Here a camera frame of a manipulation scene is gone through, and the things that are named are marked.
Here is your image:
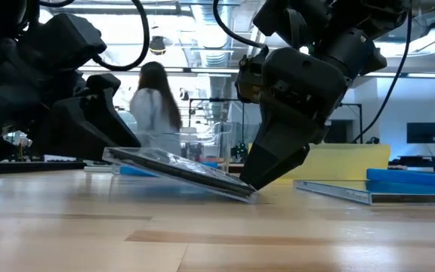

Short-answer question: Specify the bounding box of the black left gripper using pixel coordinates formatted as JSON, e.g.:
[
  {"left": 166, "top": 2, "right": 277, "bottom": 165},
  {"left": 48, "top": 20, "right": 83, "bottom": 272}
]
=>
[{"left": 0, "top": 36, "right": 142, "bottom": 175}]

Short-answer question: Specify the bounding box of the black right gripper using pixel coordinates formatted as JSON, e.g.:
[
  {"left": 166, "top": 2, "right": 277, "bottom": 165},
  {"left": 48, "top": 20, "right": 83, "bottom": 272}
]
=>
[{"left": 239, "top": 47, "right": 354, "bottom": 191}]

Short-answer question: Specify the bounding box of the black clear jewel case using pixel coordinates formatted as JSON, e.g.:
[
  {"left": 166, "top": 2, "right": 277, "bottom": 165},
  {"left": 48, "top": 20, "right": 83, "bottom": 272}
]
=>
[
  {"left": 102, "top": 146, "right": 259, "bottom": 205},
  {"left": 294, "top": 178, "right": 435, "bottom": 206}
]

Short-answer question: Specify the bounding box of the person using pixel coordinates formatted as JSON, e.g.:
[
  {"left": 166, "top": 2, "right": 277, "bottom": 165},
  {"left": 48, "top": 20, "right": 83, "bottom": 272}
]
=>
[{"left": 129, "top": 60, "right": 184, "bottom": 156}]

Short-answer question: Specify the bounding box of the yellow plastic bin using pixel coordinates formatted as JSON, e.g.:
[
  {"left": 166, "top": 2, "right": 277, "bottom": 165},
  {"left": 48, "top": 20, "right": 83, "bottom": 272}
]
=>
[{"left": 247, "top": 142, "right": 391, "bottom": 181}]

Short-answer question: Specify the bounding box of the clear plastic bin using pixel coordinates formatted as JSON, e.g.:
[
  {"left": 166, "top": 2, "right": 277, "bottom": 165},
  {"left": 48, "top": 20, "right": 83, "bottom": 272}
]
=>
[{"left": 134, "top": 121, "right": 236, "bottom": 175}]

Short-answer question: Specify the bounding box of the black ceiling device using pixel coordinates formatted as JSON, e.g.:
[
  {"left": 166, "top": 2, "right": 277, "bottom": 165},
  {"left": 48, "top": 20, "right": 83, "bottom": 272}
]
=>
[{"left": 148, "top": 35, "right": 168, "bottom": 56}]

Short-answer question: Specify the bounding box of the black computer monitor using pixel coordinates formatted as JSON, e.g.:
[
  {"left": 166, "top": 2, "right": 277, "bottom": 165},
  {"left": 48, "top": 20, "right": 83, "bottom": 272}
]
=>
[{"left": 406, "top": 121, "right": 435, "bottom": 145}]

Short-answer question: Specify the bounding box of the long ceiling light strip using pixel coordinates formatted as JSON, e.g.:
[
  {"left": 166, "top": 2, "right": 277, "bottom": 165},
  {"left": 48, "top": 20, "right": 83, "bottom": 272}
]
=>
[{"left": 81, "top": 66, "right": 435, "bottom": 79}]

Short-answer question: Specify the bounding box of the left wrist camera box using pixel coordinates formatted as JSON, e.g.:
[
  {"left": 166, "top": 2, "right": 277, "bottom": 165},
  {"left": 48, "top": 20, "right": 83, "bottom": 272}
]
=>
[{"left": 16, "top": 13, "right": 108, "bottom": 75}]

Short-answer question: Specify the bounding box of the black left wrist camera cable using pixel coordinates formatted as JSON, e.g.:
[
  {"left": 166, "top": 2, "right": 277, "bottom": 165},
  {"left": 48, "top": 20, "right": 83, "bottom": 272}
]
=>
[{"left": 38, "top": 0, "right": 151, "bottom": 73}]

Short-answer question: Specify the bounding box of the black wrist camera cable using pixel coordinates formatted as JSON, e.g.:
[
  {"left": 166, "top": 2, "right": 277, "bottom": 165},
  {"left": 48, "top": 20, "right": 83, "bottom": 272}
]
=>
[
  {"left": 38, "top": 0, "right": 151, "bottom": 73},
  {"left": 212, "top": 0, "right": 270, "bottom": 52}
]

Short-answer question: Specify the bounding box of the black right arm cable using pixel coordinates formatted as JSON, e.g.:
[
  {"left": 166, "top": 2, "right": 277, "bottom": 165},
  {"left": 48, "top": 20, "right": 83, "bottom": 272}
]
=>
[{"left": 352, "top": 9, "right": 412, "bottom": 144}]

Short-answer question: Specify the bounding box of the silver ventilation duct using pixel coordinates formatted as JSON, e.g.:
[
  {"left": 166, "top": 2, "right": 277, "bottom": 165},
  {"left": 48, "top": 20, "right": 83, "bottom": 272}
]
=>
[{"left": 198, "top": 37, "right": 237, "bottom": 99}]

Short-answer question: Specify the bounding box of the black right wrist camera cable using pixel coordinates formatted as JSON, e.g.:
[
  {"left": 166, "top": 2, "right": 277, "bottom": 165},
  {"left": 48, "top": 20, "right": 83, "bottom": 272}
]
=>
[{"left": 212, "top": 0, "right": 270, "bottom": 52}]

